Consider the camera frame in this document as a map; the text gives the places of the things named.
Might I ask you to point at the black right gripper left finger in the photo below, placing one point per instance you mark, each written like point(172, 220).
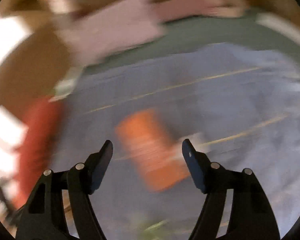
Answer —
point(59, 206)

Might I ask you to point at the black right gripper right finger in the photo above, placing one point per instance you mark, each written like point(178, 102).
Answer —
point(235, 206)

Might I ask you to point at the orange snack bag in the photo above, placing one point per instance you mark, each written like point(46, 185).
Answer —
point(158, 158)

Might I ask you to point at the orange carrot plush pillow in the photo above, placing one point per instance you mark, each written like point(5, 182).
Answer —
point(43, 120)

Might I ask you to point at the blue striped blanket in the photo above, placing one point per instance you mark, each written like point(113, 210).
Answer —
point(239, 106)

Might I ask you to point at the white flat pad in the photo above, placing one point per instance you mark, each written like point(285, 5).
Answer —
point(279, 25)

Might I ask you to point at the green bed sheet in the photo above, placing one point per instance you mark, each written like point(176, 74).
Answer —
point(192, 33)

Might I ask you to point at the pink pillow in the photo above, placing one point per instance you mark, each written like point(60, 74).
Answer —
point(118, 27)

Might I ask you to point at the striped plush doll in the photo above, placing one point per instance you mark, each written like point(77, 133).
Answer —
point(177, 9)

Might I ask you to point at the wooden bed frame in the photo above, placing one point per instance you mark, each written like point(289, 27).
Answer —
point(35, 65)

